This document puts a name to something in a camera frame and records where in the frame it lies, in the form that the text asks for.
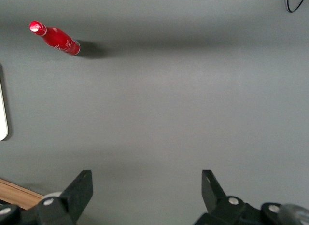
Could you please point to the red aluminium bottle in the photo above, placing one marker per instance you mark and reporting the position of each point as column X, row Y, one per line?
column 60, row 40

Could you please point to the white plastic tray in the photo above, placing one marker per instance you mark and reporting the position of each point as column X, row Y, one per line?
column 2, row 109

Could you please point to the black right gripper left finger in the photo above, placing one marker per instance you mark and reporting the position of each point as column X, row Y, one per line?
column 77, row 193

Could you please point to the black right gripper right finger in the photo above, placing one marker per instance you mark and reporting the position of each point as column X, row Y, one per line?
column 217, row 201

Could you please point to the wooden board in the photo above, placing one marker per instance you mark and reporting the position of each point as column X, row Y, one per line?
column 17, row 192

